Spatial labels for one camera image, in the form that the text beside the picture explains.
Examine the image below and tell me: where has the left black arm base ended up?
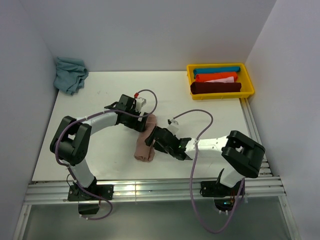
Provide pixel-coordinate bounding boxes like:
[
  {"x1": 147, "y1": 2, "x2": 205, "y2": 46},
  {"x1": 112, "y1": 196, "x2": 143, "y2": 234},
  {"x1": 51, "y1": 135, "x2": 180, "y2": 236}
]
[{"x1": 67, "y1": 183, "x2": 114, "y2": 216}]

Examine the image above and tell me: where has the rolled orange t-shirt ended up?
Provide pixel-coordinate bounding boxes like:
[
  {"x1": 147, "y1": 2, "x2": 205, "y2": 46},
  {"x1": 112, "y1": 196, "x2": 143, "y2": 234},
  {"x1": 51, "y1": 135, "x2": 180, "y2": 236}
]
[{"x1": 195, "y1": 71, "x2": 238, "y2": 83}]

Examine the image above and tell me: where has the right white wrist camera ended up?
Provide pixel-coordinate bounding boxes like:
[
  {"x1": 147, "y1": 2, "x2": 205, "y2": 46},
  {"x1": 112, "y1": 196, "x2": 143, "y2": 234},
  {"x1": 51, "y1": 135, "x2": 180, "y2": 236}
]
[{"x1": 167, "y1": 118, "x2": 180, "y2": 136}]

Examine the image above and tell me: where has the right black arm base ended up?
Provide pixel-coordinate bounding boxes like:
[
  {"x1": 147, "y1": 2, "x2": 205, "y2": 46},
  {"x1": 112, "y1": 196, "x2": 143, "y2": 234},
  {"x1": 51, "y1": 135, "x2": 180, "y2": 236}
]
[{"x1": 199, "y1": 169, "x2": 241, "y2": 212}]

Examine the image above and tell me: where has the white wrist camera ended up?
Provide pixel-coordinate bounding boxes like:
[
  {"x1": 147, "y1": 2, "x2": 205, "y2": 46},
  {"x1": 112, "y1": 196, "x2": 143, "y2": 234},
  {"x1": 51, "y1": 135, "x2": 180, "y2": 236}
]
[
  {"x1": 167, "y1": 118, "x2": 180, "y2": 136},
  {"x1": 134, "y1": 97, "x2": 147, "y2": 112}
]

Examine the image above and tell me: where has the rolled blue t-shirt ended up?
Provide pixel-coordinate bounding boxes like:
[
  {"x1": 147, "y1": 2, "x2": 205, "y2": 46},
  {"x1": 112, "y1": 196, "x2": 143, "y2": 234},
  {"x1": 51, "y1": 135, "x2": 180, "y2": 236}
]
[{"x1": 193, "y1": 66, "x2": 241, "y2": 76}]

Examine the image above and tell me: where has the yellow plastic bin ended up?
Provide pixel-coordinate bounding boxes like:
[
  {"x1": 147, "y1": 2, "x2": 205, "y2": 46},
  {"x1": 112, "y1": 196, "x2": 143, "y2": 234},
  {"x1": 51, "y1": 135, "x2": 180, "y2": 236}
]
[{"x1": 186, "y1": 63, "x2": 255, "y2": 100}]

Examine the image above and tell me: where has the crumpled teal t-shirt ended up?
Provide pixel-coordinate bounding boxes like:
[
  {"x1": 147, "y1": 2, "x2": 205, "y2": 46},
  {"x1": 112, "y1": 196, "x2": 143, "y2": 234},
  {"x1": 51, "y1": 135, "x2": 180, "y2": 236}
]
[{"x1": 53, "y1": 57, "x2": 89, "y2": 96}]

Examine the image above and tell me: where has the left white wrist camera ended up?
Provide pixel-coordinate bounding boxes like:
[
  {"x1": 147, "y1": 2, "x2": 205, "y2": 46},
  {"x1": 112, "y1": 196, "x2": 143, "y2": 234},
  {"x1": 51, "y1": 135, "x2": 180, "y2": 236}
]
[{"x1": 134, "y1": 97, "x2": 147, "y2": 112}]

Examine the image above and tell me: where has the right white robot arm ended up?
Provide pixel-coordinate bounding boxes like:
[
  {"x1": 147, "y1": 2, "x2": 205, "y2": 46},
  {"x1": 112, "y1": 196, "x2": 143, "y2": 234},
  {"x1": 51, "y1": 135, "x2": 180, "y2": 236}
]
[{"x1": 144, "y1": 124, "x2": 266, "y2": 195}]

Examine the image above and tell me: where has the pink printed t-shirt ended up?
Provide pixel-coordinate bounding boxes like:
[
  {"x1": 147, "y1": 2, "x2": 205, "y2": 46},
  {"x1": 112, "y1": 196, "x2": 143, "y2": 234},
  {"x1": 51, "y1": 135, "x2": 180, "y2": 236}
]
[{"x1": 133, "y1": 114, "x2": 157, "y2": 162}]

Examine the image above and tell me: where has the rolled maroon t-shirt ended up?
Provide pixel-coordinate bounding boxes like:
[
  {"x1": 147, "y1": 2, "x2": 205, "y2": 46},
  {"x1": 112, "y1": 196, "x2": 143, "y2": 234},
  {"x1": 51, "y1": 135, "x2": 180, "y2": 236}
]
[{"x1": 190, "y1": 82, "x2": 242, "y2": 95}]

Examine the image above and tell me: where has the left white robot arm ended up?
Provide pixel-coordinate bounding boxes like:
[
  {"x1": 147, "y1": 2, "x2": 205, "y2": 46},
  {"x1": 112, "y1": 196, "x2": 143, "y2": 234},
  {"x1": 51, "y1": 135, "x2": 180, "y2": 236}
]
[{"x1": 49, "y1": 94, "x2": 148, "y2": 200}]

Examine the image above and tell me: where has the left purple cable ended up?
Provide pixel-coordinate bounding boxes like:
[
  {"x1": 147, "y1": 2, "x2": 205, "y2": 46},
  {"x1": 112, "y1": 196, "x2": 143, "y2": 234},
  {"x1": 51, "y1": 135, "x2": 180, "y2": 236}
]
[{"x1": 55, "y1": 89, "x2": 158, "y2": 221}]

